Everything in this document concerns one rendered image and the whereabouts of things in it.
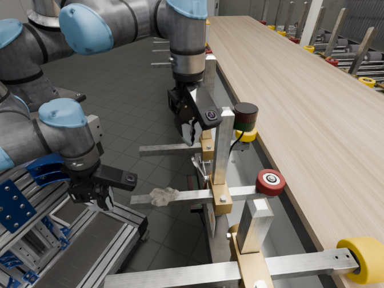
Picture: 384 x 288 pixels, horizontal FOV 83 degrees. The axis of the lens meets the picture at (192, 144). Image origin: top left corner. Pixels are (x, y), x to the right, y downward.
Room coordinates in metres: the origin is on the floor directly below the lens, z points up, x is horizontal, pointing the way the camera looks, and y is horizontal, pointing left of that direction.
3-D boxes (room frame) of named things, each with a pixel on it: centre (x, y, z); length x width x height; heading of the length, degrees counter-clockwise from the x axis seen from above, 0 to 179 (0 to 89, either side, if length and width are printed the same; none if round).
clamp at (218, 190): (0.43, -0.09, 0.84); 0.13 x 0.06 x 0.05; 6
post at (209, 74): (0.70, -0.06, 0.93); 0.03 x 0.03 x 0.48; 6
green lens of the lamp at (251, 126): (0.45, -0.13, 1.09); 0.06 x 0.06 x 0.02
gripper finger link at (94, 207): (0.36, 0.26, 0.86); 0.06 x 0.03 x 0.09; 96
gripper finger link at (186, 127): (0.48, 0.02, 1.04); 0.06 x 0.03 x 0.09; 26
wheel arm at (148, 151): (0.65, -0.01, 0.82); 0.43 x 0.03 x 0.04; 96
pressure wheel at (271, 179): (0.42, -0.23, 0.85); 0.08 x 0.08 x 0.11
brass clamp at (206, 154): (0.67, -0.06, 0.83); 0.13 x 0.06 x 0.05; 6
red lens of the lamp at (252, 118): (0.45, -0.13, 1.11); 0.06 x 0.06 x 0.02
